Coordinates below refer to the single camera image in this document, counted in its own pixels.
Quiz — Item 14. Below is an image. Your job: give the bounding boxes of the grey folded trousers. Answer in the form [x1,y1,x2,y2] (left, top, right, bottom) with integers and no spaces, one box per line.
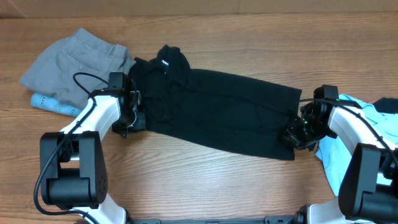
[20,28,135,109]

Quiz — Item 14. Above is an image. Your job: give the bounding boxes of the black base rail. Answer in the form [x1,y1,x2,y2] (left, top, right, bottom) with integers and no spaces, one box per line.
[127,215,295,224]

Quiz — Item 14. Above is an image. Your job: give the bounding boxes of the black polo shirt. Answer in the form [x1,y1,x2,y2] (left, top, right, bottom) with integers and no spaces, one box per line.
[129,45,302,161]

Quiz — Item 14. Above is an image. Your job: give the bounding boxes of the light blue shirt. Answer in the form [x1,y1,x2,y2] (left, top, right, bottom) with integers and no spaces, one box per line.
[315,93,398,224]

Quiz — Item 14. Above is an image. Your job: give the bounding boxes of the dark navy garment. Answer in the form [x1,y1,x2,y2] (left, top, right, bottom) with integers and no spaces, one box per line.
[373,97,398,114]

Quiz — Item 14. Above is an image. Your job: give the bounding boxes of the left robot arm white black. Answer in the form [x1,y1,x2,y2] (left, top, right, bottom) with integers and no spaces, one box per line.
[33,72,146,223]

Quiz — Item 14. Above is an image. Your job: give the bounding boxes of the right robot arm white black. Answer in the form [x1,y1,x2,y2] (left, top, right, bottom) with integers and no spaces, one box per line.
[284,85,397,224]

